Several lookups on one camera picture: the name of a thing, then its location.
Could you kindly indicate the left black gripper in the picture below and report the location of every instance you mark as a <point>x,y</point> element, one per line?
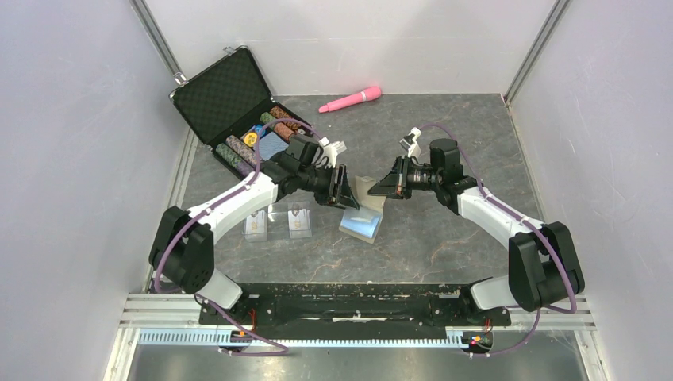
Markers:
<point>341,192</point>

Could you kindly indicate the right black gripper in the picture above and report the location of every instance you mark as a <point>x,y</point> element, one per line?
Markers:
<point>394,185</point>

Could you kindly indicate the beige leather card holder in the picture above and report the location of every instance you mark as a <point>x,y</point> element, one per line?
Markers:
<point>364,223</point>

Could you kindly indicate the credit card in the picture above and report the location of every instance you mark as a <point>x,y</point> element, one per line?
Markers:
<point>256,223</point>
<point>298,221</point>

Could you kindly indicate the clear acrylic card stand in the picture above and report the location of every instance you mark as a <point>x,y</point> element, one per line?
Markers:
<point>277,223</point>

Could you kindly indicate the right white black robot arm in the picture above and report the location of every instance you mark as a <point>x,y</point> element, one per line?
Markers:
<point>543,267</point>

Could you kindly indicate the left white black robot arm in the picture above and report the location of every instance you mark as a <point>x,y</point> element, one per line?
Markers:
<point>183,248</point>

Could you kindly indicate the pink wand massager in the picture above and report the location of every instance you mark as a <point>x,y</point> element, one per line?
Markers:
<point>366,95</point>

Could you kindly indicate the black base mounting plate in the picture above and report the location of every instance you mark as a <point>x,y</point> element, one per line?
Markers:
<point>392,310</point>

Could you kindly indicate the black poker chip case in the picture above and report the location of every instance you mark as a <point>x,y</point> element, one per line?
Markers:
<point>226,99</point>

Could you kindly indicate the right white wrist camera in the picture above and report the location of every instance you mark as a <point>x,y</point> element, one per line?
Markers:
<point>411,139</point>

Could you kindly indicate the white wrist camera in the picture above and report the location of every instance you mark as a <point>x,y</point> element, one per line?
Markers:
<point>330,152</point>
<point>411,139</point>

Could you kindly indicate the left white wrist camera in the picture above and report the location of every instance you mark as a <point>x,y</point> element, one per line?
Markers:
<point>330,152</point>

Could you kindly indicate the aluminium frame rail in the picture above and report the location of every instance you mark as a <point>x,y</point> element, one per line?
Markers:
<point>182,311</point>

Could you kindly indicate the white slotted cable duct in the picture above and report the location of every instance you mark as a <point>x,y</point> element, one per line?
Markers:
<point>226,338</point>

